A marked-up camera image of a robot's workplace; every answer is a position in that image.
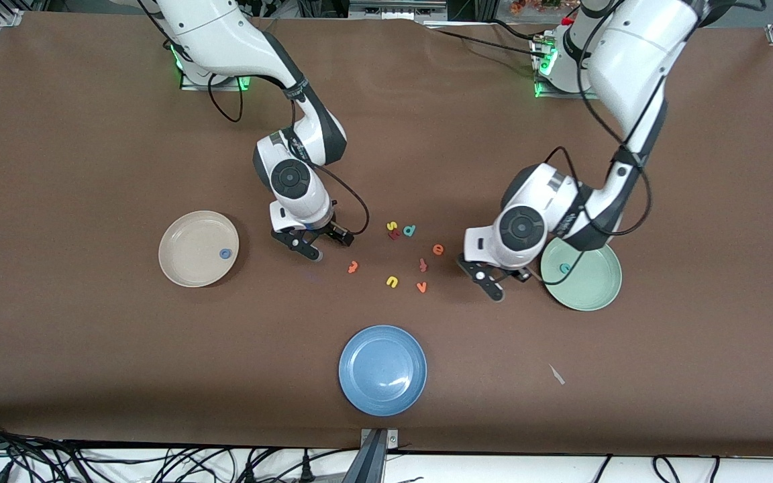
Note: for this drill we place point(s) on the grey equipment box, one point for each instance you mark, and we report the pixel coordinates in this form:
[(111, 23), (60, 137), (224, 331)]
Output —
[(396, 9)]

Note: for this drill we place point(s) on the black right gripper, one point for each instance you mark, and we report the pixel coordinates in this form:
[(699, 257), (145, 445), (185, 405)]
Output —
[(328, 230)]

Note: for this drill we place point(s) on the small white paper scrap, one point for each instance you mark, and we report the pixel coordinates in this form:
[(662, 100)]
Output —
[(556, 374)]

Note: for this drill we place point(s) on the light green plate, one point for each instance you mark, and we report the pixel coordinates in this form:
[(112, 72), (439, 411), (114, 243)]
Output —
[(591, 282)]

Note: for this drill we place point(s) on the black power plug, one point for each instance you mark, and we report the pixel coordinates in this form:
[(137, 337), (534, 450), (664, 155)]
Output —
[(306, 469)]

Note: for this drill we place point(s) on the beige brown plate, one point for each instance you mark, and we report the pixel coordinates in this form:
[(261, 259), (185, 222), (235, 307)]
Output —
[(192, 249)]

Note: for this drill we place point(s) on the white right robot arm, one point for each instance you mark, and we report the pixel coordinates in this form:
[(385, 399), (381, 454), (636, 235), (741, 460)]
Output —
[(225, 40)]

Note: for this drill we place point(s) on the brown table cover mat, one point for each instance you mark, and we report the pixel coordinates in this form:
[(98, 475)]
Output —
[(91, 335)]

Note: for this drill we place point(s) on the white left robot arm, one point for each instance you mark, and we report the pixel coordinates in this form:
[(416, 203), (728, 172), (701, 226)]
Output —
[(635, 60)]

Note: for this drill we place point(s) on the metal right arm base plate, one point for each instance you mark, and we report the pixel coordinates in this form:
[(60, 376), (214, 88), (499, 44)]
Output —
[(192, 85)]

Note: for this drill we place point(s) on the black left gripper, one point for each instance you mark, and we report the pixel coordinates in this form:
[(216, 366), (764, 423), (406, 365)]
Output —
[(519, 272)]

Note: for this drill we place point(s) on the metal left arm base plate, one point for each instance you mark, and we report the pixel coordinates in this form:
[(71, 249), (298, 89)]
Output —
[(564, 95)]

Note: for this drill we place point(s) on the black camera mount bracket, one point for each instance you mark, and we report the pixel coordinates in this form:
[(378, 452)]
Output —
[(368, 463)]

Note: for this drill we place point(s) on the yellow foam letter u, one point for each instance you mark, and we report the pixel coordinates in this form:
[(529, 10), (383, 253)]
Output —
[(392, 281)]

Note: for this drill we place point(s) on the blue plate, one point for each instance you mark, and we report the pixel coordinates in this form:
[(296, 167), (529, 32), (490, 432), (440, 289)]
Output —
[(382, 370)]

